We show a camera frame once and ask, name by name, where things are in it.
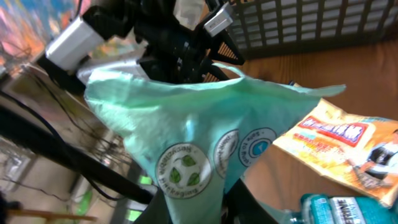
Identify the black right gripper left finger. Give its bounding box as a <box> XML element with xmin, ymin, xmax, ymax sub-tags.
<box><xmin>133</xmin><ymin>186</ymin><xmax>173</xmax><ymax>224</ymax></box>

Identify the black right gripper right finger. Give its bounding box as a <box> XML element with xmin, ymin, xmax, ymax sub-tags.
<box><xmin>222</xmin><ymin>179</ymin><xmax>277</xmax><ymax>224</ymax></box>

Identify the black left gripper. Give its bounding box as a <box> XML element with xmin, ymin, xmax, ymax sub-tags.
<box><xmin>134</xmin><ymin>21</ymin><xmax>245</xmax><ymax>84</ymax></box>

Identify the teal mouthwash bottle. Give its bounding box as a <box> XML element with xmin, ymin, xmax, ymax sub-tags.
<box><xmin>257</xmin><ymin>192</ymin><xmax>398</xmax><ymax>224</ymax></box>

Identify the light blue wipes pack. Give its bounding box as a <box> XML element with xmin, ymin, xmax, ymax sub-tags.
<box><xmin>85</xmin><ymin>69</ymin><xmax>345</xmax><ymax>223</ymax></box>

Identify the yellow wet wipes bag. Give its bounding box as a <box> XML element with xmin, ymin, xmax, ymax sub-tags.
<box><xmin>274</xmin><ymin>85</ymin><xmax>397</xmax><ymax>207</ymax></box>

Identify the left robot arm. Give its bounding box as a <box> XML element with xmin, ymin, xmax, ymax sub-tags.
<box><xmin>83</xmin><ymin>0</ymin><xmax>245</xmax><ymax>84</ymax></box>

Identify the grey plastic shopping basket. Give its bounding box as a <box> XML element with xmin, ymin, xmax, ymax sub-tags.
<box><xmin>229</xmin><ymin>0</ymin><xmax>397</xmax><ymax>60</ymax></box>

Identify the colourful abstract painting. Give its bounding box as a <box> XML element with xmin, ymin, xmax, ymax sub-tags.
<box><xmin>1</xmin><ymin>0</ymin><xmax>91</xmax><ymax>75</ymax></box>

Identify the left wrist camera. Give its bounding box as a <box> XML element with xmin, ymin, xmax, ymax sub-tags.
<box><xmin>204</xmin><ymin>3</ymin><xmax>234</xmax><ymax>37</ymax></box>

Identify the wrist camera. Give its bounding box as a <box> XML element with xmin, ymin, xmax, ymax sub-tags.
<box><xmin>45</xmin><ymin>17</ymin><xmax>104</xmax><ymax>70</ymax></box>
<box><xmin>204</xmin><ymin>3</ymin><xmax>234</xmax><ymax>37</ymax></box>

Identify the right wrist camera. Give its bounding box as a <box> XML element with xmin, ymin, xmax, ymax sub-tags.
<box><xmin>45</xmin><ymin>17</ymin><xmax>104</xmax><ymax>70</ymax></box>

